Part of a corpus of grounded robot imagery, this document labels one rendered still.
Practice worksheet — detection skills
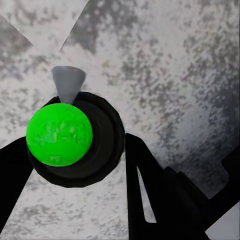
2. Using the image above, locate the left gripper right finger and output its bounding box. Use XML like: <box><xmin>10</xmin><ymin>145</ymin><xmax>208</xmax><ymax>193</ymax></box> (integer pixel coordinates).
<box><xmin>124</xmin><ymin>133</ymin><xmax>210</xmax><ymax>240</ymax></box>

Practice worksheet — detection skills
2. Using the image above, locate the insectifuge atomizer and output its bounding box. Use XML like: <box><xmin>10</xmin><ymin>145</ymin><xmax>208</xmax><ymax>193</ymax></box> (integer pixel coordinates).
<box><xmin>26</xmin><ymin>65</ymin><xmax>126</xmax><ymax>188</ymax></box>

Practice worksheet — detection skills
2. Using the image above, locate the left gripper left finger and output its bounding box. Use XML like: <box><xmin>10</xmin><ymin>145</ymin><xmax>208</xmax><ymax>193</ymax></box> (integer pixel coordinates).
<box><xmin>0</xmin><ymin>136</ymin><xmax>34</xmax><ymax>234</ymax></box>

